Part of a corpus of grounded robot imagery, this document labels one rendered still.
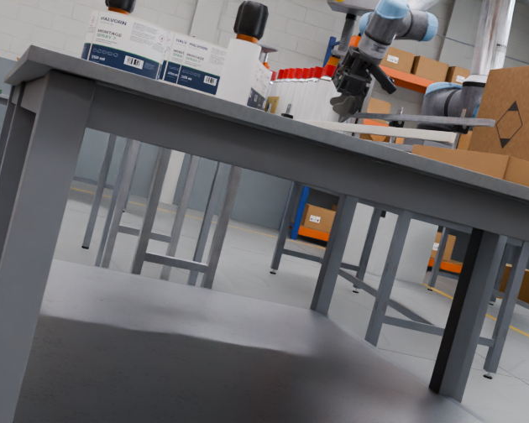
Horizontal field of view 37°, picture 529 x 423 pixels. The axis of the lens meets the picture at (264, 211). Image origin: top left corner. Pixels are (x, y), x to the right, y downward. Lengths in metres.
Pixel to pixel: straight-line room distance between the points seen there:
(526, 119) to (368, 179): 0.70
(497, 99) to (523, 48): 9.55
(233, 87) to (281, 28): 8.11
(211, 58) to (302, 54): 7.93
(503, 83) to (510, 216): 0.68
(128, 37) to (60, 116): 0.96
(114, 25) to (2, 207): 0.52
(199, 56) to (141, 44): 0.40
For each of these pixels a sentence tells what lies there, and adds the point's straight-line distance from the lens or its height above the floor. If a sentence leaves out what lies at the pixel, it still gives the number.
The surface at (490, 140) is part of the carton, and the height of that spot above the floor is 0.95.
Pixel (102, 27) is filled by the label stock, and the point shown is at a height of 0.98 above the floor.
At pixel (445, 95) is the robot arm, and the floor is 1.09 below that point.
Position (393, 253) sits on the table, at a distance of 3.93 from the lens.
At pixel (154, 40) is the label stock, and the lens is 2.02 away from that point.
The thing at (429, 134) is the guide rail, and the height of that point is 0.91.
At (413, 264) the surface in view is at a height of 0.18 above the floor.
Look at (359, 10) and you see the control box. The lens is 2.51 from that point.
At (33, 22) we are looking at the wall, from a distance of 9.99.
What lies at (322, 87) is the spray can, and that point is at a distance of 2.31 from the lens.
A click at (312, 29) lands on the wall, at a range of 10.36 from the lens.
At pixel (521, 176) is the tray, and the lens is 1.31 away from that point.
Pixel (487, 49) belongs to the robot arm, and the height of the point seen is 1.22.
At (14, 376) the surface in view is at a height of 0.41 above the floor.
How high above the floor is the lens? 0.76
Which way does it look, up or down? 3 degrees down
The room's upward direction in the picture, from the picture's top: 15 degrees clockwise
